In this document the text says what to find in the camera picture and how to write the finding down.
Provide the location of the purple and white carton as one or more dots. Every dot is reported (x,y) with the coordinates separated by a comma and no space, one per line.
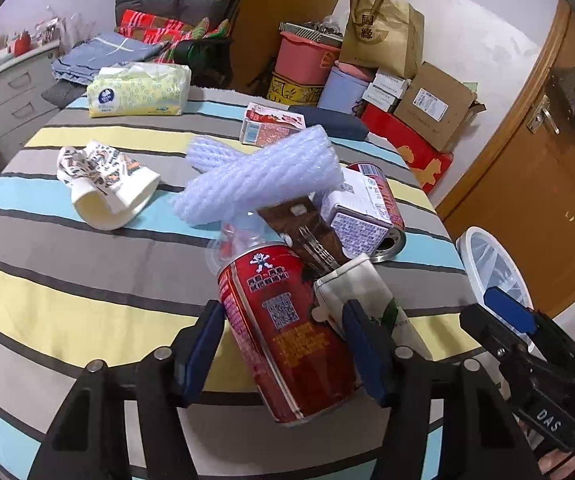
(360,227)

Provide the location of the red and white carton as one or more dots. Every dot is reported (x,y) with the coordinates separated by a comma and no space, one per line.
(272,127)

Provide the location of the blue folded cloth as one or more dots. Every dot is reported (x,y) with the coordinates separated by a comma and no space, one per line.
(102,55)

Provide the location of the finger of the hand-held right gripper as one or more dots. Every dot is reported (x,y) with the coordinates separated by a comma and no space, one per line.
(510,310)
(485,332)

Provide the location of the stack of small white boxes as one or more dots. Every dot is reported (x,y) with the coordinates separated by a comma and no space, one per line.
(385,91)

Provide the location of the striped tablecloth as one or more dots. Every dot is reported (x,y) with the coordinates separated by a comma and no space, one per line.
(67,285)

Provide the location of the brown wrapper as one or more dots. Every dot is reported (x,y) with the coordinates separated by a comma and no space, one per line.
(312,240)

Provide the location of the white trash bin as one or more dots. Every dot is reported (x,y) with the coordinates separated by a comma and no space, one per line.
(465,255)

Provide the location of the grey drawer cabinet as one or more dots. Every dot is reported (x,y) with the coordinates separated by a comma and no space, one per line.
(12,95)

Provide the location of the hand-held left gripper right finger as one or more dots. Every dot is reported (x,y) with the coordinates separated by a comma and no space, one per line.
(367,355)

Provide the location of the red drink can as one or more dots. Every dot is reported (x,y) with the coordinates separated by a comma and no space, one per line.
(385,195)
(277,330)

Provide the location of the dark blue glasses case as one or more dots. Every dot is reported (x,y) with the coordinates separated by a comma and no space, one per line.
(332,122)

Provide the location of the yellow patterned box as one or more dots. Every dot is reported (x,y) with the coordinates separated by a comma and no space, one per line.
(292,91)

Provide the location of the wooden wardrobe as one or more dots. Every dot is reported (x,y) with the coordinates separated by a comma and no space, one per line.
(287,5)

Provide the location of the brown paper bag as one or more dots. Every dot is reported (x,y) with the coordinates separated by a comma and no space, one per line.
(385,35)

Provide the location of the black bag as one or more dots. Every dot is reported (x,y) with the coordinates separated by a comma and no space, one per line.
(207,62)

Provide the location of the plaid bag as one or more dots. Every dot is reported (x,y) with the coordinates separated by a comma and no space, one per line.
(152,27)

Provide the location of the clear plastic cup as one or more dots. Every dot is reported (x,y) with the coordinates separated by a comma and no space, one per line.
(240,232)

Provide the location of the brown cardboard box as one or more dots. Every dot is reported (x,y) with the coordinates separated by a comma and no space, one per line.
(435,105)

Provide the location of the pink plastic storage box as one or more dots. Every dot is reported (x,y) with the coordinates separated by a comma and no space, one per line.
(305,57)

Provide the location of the yellow tissue pack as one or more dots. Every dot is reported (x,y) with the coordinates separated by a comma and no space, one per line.
(137,91)

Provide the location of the patterned paper cup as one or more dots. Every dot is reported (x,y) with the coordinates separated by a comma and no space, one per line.
(112,185)

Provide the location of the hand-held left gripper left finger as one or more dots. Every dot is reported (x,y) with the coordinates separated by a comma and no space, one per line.
(201,352)

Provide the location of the clear plastic bin liner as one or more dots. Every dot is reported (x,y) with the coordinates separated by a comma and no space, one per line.
(492,260)

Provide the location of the wooden door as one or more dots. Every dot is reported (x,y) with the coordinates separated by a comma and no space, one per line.
(527,185)

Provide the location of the red bottle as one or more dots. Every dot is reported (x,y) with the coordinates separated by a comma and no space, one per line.
(19,44)

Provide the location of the white and green carton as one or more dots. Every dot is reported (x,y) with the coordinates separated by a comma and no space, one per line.
(367,285)

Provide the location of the red gift box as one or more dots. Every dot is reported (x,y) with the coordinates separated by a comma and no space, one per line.
(417,152)

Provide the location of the lavender container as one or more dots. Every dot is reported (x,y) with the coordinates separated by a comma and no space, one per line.
(345,91)

